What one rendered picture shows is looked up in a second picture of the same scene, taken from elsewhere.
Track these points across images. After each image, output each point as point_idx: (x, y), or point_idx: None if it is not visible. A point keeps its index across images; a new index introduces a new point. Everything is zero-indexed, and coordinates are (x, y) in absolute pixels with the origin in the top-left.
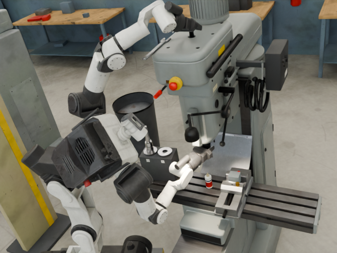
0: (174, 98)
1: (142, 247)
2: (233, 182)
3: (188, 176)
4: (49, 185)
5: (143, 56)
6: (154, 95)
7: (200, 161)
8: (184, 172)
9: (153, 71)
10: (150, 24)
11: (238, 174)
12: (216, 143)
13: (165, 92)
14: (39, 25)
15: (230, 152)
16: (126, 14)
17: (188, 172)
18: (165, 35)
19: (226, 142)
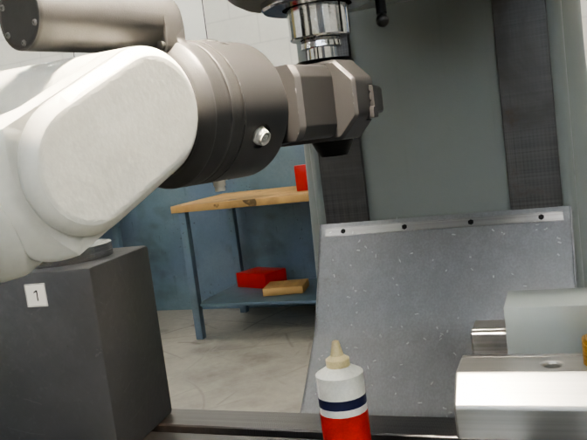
0: (224, 389)
1: None
2: (558, 355)
3: (141, 118)
4: None
5: (158, 318)
6: (169, 386)
7: (279, 99)
8: (92, 61)
9: (177, 341)
10: (181, 241)
11: (584, 295)
12: (374, 279)
13: (203, 379)
14: None
15: (455, 314)
16: (124, 220)
17: (134, 58)
18: (216, 268)
19: (431, 264)
